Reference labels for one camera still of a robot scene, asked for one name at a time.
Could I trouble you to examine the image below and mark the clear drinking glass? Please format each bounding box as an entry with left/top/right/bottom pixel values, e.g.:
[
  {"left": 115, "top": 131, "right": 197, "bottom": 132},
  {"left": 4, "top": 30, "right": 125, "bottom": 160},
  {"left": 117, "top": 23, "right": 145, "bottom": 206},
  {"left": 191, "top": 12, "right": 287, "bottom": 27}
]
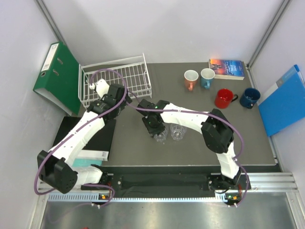
[
  {"left": 154, "top": 125, "right": 169, "bottom": 142},
  {"left": 170, "top": 124, "right": 187, "bottom": 141}
]

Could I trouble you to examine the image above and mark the pink ceramic mug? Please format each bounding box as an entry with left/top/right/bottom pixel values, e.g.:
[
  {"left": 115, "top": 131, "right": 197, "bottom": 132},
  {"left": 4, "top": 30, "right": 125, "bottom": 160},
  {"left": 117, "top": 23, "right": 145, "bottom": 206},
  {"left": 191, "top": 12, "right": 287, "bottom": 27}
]
[{"left": 184, "top": 70, "right": 199, "bottom": 91}]

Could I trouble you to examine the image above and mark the light blue ceramic mug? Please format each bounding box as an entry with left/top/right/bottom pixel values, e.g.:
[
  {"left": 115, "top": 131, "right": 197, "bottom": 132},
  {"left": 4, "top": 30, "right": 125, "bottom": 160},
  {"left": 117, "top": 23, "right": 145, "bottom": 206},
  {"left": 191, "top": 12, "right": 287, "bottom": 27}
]
[{"left": 200, "top": 68, "right": 215, "bottom": 89}]

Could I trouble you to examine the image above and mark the red ceramic mug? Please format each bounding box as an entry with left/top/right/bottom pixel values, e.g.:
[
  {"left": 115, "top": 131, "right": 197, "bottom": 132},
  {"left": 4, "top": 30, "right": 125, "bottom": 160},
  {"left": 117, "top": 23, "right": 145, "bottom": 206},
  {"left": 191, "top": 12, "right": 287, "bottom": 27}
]
[{"left": 214, "top": 88, "right": 239, "bottom": 109}]

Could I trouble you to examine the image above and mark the dark blue ceramic mug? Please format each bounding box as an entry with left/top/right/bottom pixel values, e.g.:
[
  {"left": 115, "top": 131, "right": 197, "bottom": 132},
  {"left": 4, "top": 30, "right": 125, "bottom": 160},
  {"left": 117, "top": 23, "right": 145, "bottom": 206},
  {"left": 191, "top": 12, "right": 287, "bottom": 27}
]
[{"left": 239, "top": 88, "right": 261, "bottom": 109}]

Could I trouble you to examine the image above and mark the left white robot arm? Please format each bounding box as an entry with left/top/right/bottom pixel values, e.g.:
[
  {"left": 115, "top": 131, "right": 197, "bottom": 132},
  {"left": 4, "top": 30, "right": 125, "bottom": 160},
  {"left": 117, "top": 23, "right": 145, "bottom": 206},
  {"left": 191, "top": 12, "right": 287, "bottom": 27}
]
[{"left": 34, "top": 83, "right": 131, "bottom": 195}]

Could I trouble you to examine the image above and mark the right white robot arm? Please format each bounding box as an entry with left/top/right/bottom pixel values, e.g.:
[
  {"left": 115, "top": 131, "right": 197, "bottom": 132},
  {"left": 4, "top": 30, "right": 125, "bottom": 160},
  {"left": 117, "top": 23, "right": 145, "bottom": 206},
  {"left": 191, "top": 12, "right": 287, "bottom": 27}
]
[{"left": 136, "top": 99, "right": 241, "bottom": 189}]

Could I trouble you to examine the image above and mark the black book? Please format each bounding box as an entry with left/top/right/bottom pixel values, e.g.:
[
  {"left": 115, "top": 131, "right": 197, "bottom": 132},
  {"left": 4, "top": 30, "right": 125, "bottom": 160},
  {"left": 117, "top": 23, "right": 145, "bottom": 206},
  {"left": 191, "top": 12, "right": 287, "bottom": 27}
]
[{"left": 53, "top": 116, "right": 116, "bottom": 161}]

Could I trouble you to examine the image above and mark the green lever arch binder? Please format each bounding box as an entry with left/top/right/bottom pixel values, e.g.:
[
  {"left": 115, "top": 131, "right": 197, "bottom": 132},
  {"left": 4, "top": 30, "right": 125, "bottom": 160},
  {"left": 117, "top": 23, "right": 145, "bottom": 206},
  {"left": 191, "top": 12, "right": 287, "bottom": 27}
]
[{"left": 33, "top": 42, "right": 81, "bottom": 115}]

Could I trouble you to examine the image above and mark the teal notebook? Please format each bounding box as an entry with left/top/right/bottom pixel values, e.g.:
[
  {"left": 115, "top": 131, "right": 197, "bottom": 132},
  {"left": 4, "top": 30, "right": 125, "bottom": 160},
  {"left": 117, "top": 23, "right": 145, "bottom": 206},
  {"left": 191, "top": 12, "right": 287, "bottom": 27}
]
[{"left": 72, "top": 158, "right": 102, "bottom": 167}]

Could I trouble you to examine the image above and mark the blue cover paperback book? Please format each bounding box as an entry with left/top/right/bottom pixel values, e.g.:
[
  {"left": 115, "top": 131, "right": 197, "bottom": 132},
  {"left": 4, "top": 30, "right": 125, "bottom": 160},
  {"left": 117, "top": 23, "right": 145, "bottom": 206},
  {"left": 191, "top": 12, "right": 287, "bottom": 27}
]
[{"left": 208, "top": 59, "right": 244, "bottom": 80}]

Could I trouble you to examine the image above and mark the blue folder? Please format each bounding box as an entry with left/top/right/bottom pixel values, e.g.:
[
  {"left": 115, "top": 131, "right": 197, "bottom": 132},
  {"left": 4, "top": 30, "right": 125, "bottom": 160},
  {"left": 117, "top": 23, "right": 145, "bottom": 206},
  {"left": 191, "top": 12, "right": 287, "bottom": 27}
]
[{"left": 258, "top": 64, "right": 305, "bottom": 136}]

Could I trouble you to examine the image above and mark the white wire dish rack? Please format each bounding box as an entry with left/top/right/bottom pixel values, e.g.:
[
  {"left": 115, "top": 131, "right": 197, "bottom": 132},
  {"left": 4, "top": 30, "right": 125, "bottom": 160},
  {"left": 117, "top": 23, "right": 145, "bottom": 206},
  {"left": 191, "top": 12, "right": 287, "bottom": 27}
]
[{"left": 78, "top": 54, "right": 152, "bottom": 108}]

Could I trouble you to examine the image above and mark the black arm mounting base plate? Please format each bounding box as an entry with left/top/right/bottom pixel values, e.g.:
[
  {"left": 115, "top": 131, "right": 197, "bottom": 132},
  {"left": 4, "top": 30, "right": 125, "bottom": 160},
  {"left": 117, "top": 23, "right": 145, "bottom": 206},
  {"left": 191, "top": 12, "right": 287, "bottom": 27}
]
[{"left": 80, "top": 166, "right": 251, "bottom": 198}]

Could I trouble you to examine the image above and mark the grey slotted cable duct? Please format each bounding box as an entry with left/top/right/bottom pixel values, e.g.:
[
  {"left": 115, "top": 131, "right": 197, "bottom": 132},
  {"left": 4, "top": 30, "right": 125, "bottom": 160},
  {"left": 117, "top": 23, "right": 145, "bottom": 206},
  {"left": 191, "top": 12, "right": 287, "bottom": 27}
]
[{"left": 48, "top": 192, "right": 227, "bottom": 203}]

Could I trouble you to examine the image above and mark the aluminium frame rail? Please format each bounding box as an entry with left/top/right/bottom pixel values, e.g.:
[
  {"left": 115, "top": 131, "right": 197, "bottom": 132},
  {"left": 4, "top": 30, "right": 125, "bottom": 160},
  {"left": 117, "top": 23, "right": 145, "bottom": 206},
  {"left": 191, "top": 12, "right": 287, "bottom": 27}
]
[{"left": 38, "top": 171, "right": 298, "bottom": 193}]

